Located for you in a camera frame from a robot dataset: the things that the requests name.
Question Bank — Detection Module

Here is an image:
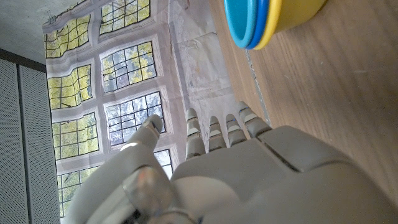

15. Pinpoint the yellow plastic cup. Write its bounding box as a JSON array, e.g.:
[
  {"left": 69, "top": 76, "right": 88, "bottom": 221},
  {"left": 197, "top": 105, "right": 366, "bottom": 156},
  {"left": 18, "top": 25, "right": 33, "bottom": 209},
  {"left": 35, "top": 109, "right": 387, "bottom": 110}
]
[{"left": 253, "top": 0, "right": 327, "bottom": 50}]

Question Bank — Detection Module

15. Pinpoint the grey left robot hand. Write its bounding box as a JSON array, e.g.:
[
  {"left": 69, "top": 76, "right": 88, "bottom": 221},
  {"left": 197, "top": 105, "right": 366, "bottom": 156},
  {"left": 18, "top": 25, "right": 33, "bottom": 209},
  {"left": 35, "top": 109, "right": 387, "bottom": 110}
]
[{"left": 62, "top": 101, "right": 398, "bottom": 224}]

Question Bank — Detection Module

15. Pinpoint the light blue plastic cup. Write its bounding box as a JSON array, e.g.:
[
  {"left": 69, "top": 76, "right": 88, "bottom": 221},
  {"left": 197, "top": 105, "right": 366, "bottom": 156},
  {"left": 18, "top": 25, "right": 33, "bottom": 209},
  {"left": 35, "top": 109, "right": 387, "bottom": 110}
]
[{"left": 223, "top": 0, "right": 259, "bottom": 50}]

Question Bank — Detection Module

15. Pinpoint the printed window backdrop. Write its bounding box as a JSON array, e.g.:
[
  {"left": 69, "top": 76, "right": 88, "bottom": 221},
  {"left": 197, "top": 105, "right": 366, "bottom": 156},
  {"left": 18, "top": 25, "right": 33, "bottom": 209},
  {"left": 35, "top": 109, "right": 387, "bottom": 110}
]
[{"left": 42, "top": 0, "right": 246, "bottom": 218}]

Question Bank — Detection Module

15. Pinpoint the dark blue plastic cup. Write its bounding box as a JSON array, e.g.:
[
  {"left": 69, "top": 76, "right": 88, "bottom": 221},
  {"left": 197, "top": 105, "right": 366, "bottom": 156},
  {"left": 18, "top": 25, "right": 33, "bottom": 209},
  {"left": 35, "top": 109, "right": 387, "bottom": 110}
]
[{"left": 245, "top": 0, "right": 271, "bottom": 50}]

